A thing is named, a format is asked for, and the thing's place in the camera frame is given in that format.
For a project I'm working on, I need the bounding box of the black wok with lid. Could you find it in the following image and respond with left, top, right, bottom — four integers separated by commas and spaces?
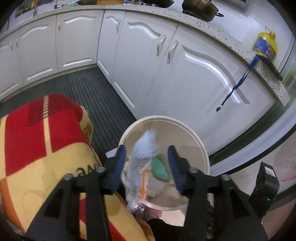
142, 0, 175, 8

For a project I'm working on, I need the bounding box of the red yellow checkered blanket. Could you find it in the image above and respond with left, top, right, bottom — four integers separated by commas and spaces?
1, 94, 154, 240

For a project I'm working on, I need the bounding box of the black camera box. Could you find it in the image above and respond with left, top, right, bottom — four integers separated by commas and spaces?
249, 162, 280, 220

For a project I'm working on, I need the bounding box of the black flat tablet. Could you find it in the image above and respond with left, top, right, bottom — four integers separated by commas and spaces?
258, 55, 283, 81

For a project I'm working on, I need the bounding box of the brass stock pot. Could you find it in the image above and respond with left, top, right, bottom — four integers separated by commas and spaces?
182, 0, 224, 22

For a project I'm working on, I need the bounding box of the yellow cooking oil bottle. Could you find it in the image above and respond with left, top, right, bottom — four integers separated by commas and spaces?
251, 26, 278, 62

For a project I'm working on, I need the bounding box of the white orange snack bag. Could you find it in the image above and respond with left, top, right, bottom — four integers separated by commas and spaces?
124, 130, 159, 213

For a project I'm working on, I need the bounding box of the beige round trash bin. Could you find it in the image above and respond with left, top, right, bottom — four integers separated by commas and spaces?
119, 115, 210, 211

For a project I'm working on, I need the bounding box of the blue lanyard strap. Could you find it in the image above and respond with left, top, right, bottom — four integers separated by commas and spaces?
215, 55, 261, 113

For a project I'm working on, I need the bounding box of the green fluffy cloth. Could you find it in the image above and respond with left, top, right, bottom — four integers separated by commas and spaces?
151, 157, 169, 182

